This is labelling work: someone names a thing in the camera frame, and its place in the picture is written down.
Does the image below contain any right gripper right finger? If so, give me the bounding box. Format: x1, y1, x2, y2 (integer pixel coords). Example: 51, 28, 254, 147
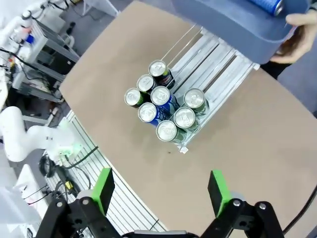
200, 170, 284, 238

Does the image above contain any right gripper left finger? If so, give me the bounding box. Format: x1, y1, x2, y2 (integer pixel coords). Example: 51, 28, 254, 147
37, 167, 122, 238

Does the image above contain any green soda can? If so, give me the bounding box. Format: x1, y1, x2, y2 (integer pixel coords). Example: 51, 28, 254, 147
156, 119, 188, 145
183, 88, 211, 117
173, 107, 200, 131

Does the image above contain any blue plastic bin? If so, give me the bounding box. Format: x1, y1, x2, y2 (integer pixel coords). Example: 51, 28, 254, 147
171, 0, 312, 65

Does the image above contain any blue Pocari Sweat can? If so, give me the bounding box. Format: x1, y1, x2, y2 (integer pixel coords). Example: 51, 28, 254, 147
247, 0, 285, 17
150, 86, 181, 111
137, 102, 171, 127

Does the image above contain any person's left hand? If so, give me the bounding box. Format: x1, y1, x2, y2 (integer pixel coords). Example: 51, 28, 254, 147
270, 11, 317, 64

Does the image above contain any aluminium slotted mounting plate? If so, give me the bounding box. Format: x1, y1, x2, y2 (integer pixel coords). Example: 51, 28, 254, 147
46, 109, 165, 238

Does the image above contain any grey metal equipment rack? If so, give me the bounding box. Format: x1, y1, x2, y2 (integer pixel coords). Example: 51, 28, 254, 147
9, 18, 81, 102

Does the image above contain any black cable bundle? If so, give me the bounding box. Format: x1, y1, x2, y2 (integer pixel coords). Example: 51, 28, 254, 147
38, 146, 100, 201

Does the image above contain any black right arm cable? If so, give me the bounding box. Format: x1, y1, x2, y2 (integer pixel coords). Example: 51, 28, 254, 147
282, 183, 317, 235

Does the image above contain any white wire can dispenser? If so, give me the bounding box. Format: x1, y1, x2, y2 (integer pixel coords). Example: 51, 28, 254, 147
158, 23, 261, 156

